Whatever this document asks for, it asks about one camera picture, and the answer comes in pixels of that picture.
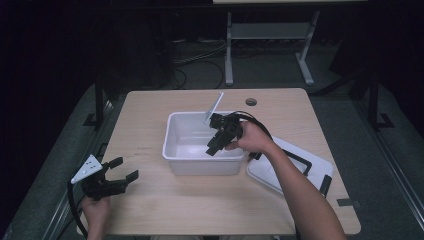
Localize cables on floor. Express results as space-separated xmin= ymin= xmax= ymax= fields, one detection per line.
xmin=168 ymin=39 xmax=228 ymax=88

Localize metal floor rail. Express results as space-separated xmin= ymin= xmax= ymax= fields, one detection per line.
xmin=353 ymin=98 xmax=424 ymax=231
xmin=41 ymin=99 xmax=113 ymax=240

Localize white bin lid, black handles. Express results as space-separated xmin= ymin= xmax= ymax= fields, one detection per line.
xmin=246 ymin=135 xmax=335 ymax=198

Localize white plastic bin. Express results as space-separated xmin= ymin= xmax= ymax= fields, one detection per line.
xmin=162 ymin=110 xmax=249 ymax=177

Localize grey metal stand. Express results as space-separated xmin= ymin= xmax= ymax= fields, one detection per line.
xmin=224 ymin=9 xmax=321 ymax=87

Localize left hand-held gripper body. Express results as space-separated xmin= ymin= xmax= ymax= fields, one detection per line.
xmin=70 ymin=154 xmax=128 ymax=202

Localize person's right hand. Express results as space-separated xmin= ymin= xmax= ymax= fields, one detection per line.
xmin=225 ymin=121 xmax=276 ymax=157

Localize person's left hand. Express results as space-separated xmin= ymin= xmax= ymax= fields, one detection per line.
xmin=81 ymin=194 xmax=112 ymax=231

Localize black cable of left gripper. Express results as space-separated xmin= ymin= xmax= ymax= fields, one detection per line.
xmin=67 ymin=179 xmax=89 ymax=240

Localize black stand post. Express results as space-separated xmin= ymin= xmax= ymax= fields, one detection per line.
xmin=83 ymin=71 xmax=113 ymax=128
xmin=364 ymin=68 xmax=395 ymax=132

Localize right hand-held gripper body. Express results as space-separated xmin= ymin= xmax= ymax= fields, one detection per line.
xmin=203 ymin=92 xmax=244 ymax=141

